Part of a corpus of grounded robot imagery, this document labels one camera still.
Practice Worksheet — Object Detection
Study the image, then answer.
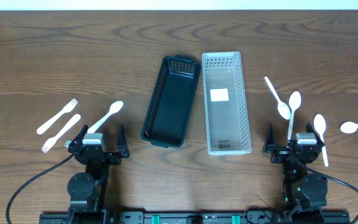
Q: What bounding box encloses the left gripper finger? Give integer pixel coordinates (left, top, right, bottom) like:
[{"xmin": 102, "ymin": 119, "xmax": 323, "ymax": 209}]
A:
[
  {"xmin": 71, "ymin": 124, "xmax": 88, "ymax": 146},
  {"xmin": 116, "ymin": 124, "xmax": 127, "ymax": 152}
]

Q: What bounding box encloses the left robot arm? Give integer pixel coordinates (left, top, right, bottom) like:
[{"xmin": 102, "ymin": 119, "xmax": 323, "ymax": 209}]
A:
[{"xmin": 65, "ymin": 125, "xmax": 130, "ymax": 223}]

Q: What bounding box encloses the white plastic fork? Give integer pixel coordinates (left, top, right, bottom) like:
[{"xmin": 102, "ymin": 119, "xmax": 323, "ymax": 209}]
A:
[
  {"xmin": 42, "ymin": 114, "xmax": 81, "ymax": 153},
  {"xmin": 36, "ymin": 98, "xmax": 78, "ymax": 135}
]

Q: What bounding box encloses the white plastic fork hidden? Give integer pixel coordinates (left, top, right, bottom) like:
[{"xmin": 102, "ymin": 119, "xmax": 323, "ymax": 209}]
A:
[{"xmin": 65, "ymin": 140, "xmax": 71, "ymax": 147}]

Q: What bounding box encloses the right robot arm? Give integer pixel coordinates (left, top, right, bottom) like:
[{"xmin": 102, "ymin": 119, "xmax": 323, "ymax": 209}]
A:
[{"xmin": 262, "ymin": 124, "xmax": 328, "ymax": 223}]

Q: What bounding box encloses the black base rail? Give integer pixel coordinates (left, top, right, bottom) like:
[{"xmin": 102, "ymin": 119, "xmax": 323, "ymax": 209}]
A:
[{"xmin": 39, "ymin": 210, "xmax": 351, "ymax": 224}]

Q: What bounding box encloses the clear plastic basket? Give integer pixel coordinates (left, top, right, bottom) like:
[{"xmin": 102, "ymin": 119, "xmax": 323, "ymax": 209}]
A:
[{"xmin": 202, "ymin": 52, "xmax": 252, "ymax": 156}]

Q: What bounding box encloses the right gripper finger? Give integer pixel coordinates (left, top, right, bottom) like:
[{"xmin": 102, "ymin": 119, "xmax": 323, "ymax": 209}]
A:
[
  {"xmin": 262, "ymin": 123, "xmax": 275, "ymax": 152},
  {"xmin": 306, "ymin": 122, "xmax": 324, "ymax": 146}
]

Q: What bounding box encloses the white plastic spoon left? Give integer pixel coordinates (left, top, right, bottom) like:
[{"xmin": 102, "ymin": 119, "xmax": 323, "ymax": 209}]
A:
[{"xmin": 88, "ymin": 101, "xmax": 124, "ymax": 133}]

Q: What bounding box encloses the white spoon angled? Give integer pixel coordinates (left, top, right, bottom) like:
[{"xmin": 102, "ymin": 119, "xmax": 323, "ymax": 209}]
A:
[{"xmin": 264, "ymin": 77, "xmax": 291, "ymax": 120}]

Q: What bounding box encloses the black plastic basket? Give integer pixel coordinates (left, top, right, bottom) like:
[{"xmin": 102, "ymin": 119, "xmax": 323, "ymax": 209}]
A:
[{"xmin": 140, "ymin": 55, "xmax": 201, "ymax": 147}]

